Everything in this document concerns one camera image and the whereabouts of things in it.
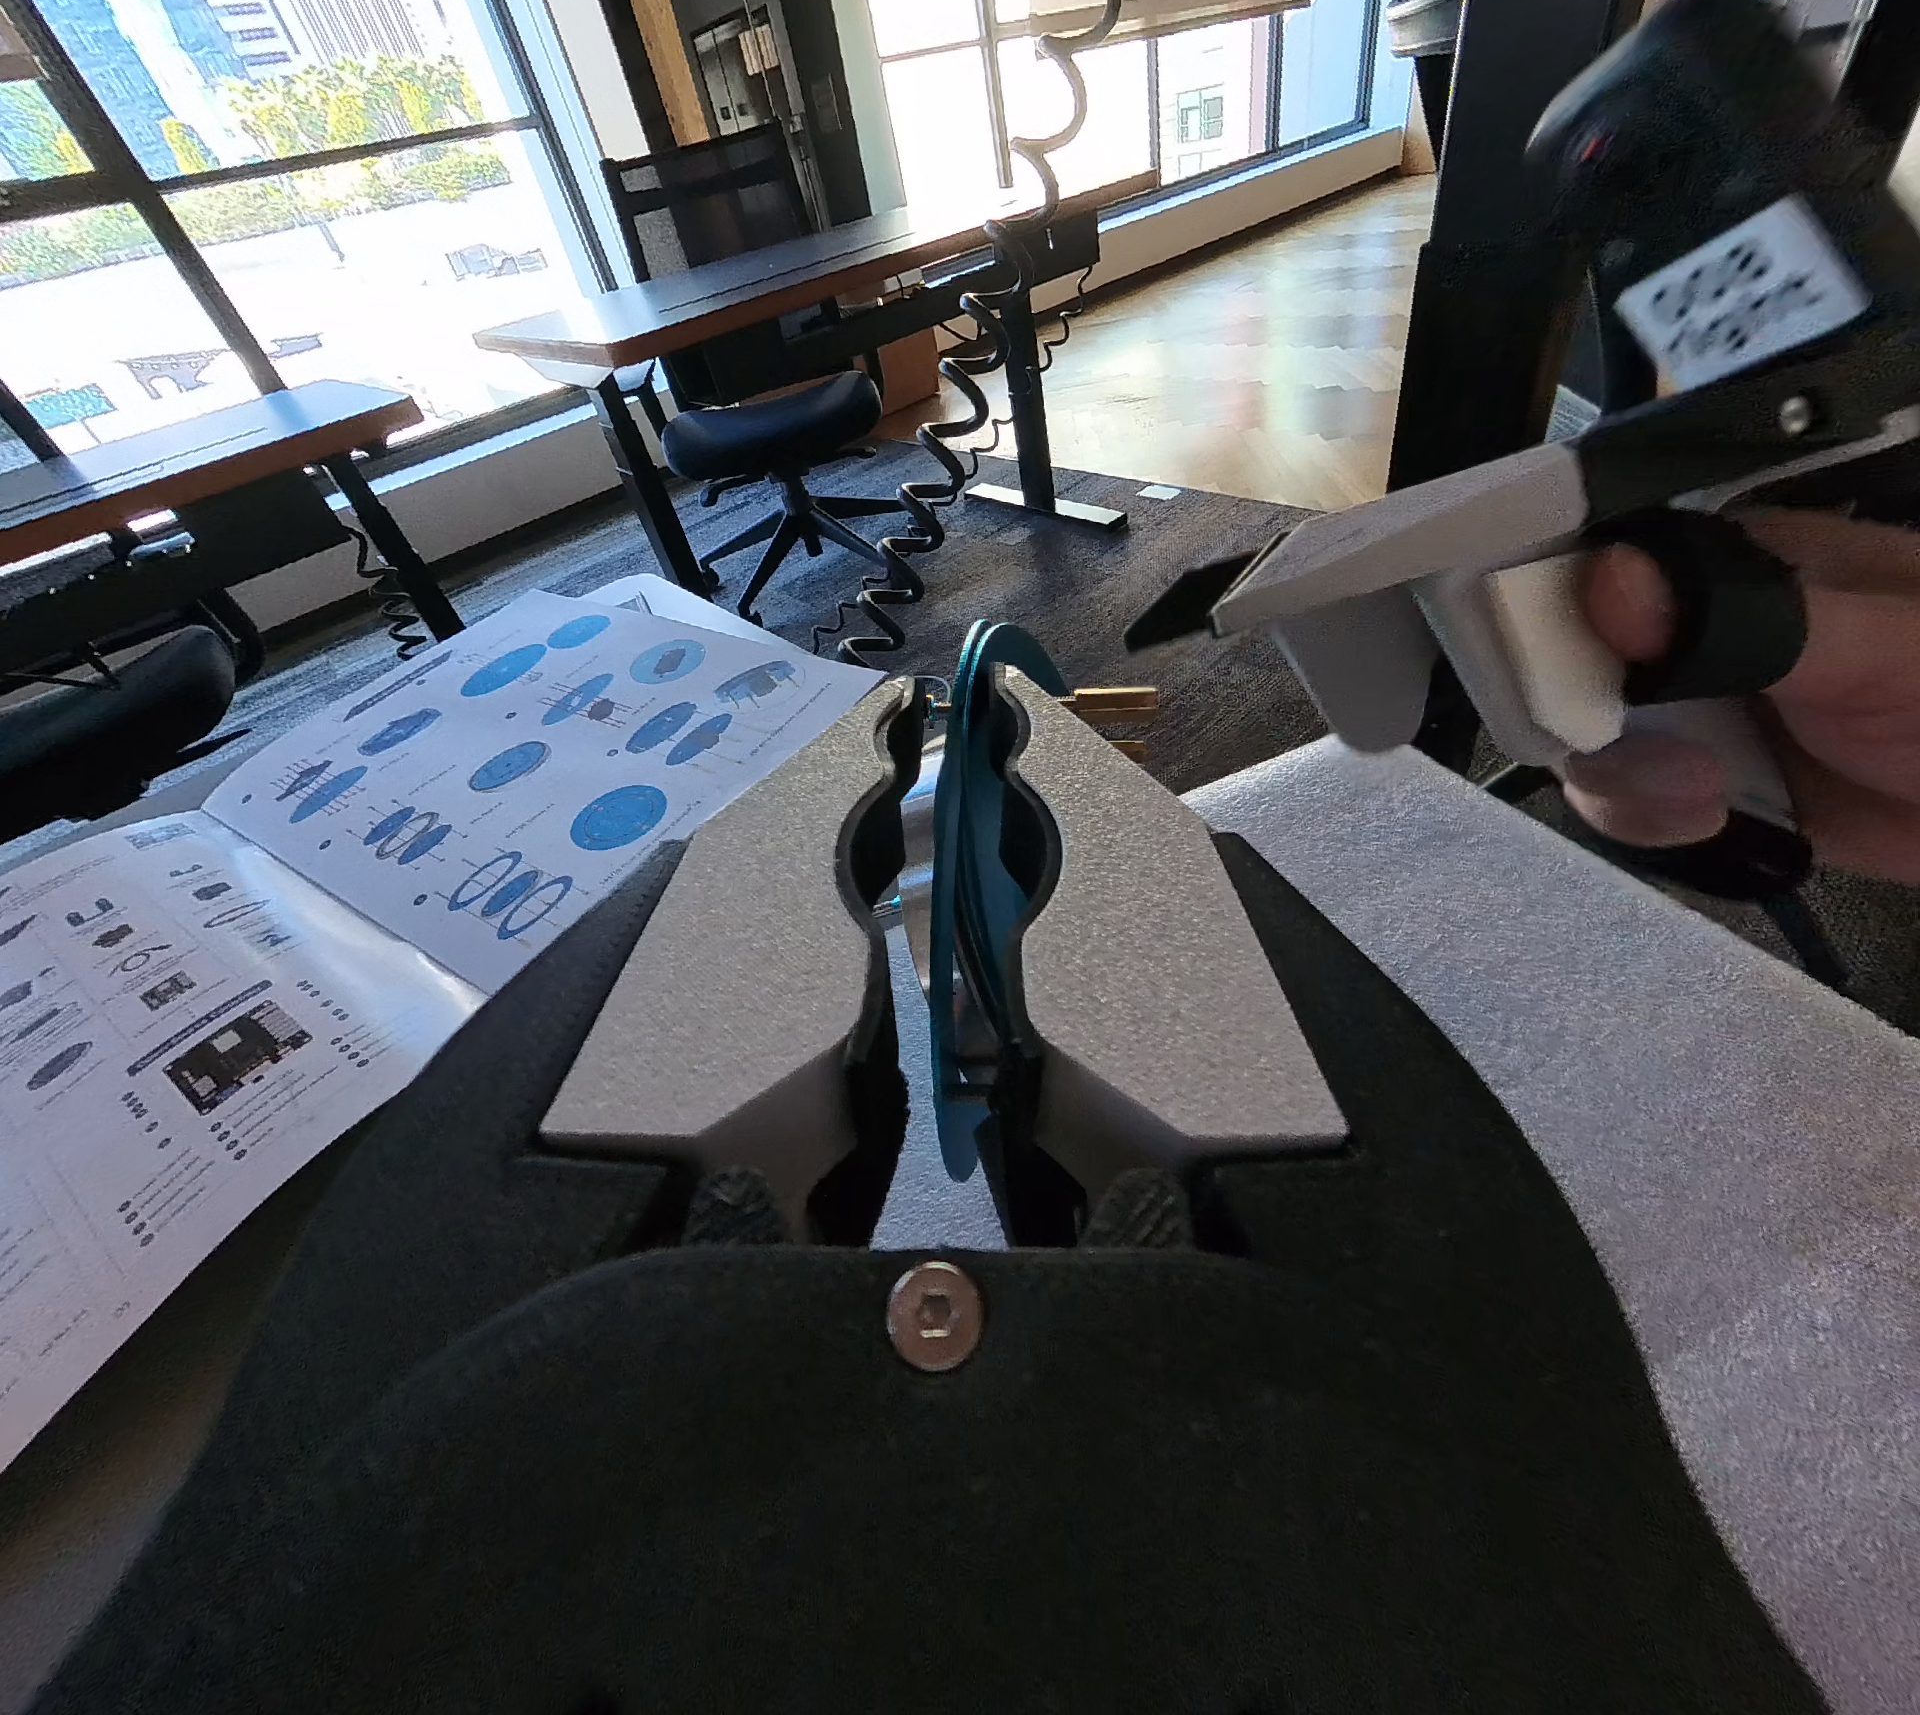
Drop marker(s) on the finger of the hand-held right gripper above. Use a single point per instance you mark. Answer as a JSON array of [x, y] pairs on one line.
[[1499, 680], [1409, 533]]

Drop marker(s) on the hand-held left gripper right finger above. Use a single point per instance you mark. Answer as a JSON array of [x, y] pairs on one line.
[[1187, 995]]

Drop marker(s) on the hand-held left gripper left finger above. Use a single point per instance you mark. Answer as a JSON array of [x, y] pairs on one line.
[[720, 995]]

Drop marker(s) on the blue round metal base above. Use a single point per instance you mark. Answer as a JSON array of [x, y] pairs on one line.
[[976, 938]]

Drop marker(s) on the brass standoff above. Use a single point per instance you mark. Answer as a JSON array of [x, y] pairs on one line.
[[1118, 703]]

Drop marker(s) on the dark grey desk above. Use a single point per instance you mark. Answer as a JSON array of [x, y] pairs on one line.
[[92, 1568]]

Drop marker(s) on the printed instruction booklet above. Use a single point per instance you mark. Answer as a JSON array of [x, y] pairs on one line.
[[330, 905]]

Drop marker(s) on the white foam sheet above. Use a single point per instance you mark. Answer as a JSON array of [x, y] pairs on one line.
[[1681, 1203]]

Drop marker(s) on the black office chair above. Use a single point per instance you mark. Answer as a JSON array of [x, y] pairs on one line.
[[108, 727], [766, 432]]

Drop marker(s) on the long beige table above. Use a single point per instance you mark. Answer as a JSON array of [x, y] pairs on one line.
[[751, 290]]

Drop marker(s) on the wooden office table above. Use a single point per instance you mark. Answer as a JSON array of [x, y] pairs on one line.
[[179, 463]]

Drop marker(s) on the large window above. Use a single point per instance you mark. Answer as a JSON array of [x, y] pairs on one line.
[[273, 96]]

